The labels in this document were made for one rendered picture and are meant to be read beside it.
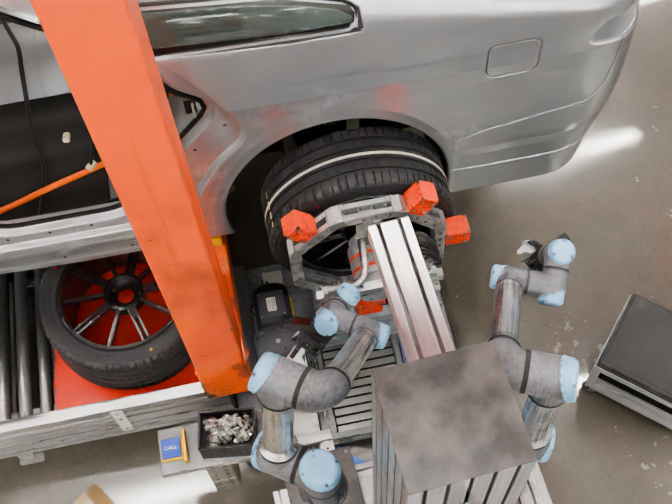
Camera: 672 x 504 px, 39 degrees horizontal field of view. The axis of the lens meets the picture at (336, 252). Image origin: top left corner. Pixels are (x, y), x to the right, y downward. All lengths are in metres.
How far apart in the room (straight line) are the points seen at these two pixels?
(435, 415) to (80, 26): 0.97
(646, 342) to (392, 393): 2.13
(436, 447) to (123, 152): 0.92
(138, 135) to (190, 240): 0.47
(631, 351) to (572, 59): 1.25
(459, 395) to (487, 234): 2.55
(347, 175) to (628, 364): 1.37
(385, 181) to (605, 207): 1.66
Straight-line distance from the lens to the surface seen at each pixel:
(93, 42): 1.87
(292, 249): 3.18
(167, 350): 3.61
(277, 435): 2.71
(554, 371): 2.51
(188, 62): 2.76
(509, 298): 2.72
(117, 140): 2.11
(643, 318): 3.90
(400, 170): 3.12
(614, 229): 4.46
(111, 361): 3.64
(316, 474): 2.82
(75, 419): 3.74
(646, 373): 3.80
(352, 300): 2.89
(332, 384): 2.49
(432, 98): 3.06
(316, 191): 3.09
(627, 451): 4.05
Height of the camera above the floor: 3.75
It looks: 61 degrees down
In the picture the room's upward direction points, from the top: 5 degrees counter-clockwise
